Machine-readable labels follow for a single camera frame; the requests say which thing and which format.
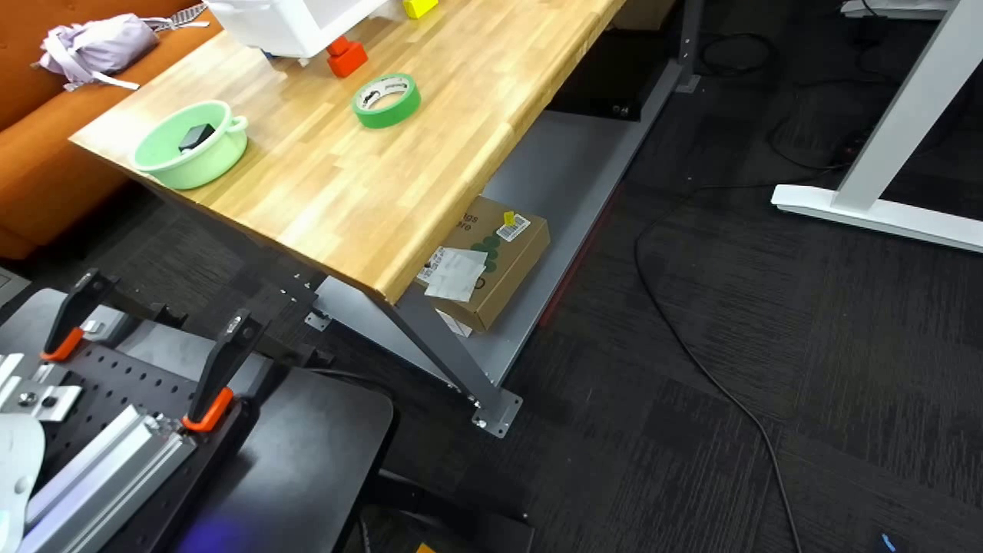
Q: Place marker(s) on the white plastic drawer unit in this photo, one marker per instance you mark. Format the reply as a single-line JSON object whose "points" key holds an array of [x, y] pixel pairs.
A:
{"points": [[283, 24]]}

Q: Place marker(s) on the light green plastic bowl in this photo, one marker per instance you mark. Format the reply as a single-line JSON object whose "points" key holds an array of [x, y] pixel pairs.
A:
{"points": [[167, 168]]}

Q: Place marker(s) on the brown cardboard box with labels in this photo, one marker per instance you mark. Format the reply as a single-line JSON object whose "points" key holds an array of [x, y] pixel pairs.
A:
{"points": [[507, 277]]}

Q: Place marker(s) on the white paper sheet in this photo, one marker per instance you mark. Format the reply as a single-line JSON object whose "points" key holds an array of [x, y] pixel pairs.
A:
{"points": [[457, 274]]}

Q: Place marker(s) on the green tape roll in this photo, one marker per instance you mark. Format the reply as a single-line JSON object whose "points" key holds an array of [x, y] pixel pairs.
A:
{"points": [[387, 119]]}

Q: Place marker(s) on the red block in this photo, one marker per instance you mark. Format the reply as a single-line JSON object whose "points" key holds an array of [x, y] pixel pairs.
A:
{"points": [[349, 60]]}

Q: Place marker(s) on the black flat seat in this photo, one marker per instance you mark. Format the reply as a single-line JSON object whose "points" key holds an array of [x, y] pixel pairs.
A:
{"points": [[297, 458]]}

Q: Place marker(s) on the yellow block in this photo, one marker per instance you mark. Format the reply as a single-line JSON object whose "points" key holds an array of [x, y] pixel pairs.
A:
{"points": [[420, 7]]}

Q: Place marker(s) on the black perforated board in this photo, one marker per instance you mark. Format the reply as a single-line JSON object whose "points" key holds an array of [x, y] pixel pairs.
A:
{"points": [[131, 382]]}

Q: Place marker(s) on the silver aluminium extrusion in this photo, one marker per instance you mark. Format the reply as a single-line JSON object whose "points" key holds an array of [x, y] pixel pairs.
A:
{"points": [[90, 470]]}

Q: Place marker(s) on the lilac cloth bag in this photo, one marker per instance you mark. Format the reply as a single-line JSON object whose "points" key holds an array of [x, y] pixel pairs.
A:
{"points": [[101, 48]]}

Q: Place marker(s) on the orange sofa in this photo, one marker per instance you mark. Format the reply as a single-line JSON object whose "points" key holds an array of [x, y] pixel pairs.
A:
{"points": [[40, 155]]}

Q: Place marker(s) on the small blue object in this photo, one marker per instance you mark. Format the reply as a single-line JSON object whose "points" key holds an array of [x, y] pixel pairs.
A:
{"points": [[890, 542]]}

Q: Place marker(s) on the white desk foot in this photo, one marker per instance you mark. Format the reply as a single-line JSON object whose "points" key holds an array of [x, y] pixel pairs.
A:
{"points": [[902, 11]]}

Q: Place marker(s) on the white rounded housing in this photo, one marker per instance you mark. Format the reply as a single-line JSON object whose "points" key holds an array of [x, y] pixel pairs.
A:
{"points": [[16, 482]]}

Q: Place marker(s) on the wooden table with metal frame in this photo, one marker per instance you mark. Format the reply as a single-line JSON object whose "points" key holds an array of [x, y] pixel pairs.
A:
{"points": [[554, 174]]}

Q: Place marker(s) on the white desk leg frame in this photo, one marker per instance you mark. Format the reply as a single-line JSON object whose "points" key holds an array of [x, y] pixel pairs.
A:
{"points": [[902, 121]]}

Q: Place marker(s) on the silver metal bracket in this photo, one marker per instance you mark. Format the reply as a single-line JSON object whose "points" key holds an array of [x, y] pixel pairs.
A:
{"points": [[48, 400]]}

